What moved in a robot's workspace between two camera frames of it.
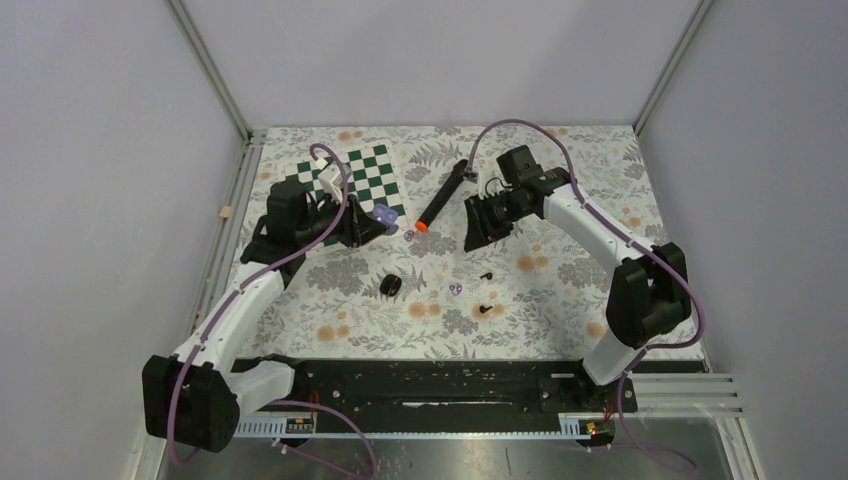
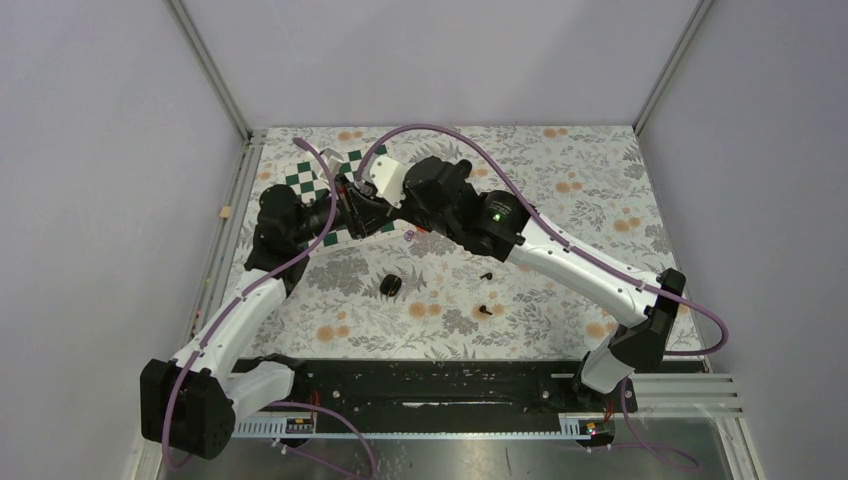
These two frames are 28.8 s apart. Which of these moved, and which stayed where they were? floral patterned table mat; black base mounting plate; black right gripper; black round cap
Moved: black right gripper
Stayed: black round cap; floral patterned table mat; black base mounting plate
